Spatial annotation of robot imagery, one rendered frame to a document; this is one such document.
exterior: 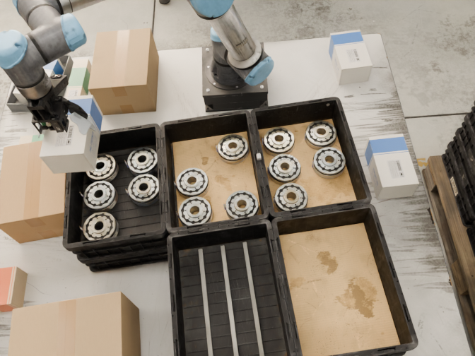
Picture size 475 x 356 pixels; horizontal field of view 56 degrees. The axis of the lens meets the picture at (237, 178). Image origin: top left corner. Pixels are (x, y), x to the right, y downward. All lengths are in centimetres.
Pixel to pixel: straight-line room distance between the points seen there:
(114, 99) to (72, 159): 57
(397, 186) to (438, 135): 120
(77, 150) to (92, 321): 46
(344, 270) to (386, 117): 70
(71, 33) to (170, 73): 92
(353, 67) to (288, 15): 147
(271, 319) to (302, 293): 12
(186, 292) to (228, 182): 38
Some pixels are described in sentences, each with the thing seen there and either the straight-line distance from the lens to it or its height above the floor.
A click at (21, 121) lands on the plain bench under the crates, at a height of 70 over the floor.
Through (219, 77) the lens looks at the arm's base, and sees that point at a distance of 173.
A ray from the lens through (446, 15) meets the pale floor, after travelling 341.
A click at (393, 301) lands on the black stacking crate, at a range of 131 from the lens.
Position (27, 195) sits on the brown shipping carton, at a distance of 161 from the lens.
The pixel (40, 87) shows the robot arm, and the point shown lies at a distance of 115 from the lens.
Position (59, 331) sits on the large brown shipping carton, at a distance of 135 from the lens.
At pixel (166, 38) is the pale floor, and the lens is 318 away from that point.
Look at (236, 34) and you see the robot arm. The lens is 139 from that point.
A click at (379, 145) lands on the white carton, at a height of 79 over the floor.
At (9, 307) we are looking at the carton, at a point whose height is 74.
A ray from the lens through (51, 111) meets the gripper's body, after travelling 121.
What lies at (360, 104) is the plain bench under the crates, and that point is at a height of 70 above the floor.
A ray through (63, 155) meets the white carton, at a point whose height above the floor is 113.
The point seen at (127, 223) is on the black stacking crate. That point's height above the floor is 83.
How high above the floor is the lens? 211
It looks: 60 degrees down
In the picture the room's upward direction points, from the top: 7 degrees counter-clockwise
